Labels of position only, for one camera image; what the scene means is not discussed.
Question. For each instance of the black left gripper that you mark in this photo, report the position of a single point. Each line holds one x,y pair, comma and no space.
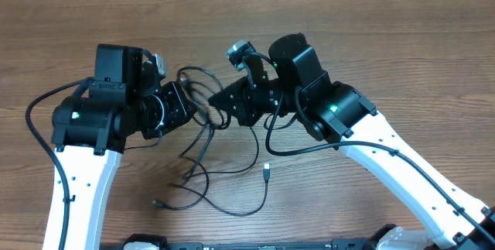
182,108

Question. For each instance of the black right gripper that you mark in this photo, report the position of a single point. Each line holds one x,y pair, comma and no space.
245,110

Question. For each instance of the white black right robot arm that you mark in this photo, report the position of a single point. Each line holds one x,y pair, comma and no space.
290,79

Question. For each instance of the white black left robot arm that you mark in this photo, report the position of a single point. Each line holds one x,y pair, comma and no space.
90,128

